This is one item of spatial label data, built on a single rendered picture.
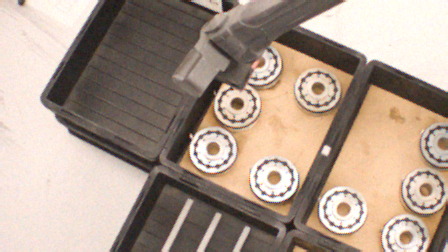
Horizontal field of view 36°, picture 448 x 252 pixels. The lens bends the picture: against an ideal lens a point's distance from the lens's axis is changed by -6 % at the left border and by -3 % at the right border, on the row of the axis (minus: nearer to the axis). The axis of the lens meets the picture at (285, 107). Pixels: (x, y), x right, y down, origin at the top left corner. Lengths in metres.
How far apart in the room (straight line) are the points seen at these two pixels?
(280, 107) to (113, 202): 0.45
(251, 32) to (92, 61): 0.69
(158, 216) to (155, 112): 0.23
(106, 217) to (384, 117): 0.68
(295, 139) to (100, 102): 0.45
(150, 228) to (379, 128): 0.54
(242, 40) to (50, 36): 0.89
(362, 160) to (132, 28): 0.61
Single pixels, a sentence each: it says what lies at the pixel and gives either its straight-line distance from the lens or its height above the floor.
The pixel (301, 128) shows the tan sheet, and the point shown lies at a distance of 1.54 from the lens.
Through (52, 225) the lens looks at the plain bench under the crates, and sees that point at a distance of 1.70.
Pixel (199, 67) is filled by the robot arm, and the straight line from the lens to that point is 1.11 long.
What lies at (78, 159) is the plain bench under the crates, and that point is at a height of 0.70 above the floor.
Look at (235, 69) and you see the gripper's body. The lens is 1.23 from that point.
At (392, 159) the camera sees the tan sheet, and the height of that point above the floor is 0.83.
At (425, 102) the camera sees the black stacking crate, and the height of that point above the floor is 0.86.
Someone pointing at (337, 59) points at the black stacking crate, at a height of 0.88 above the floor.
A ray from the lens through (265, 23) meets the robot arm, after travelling 1.00.
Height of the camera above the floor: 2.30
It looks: 71 degrees down
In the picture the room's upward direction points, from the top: 3 degrees clockwise
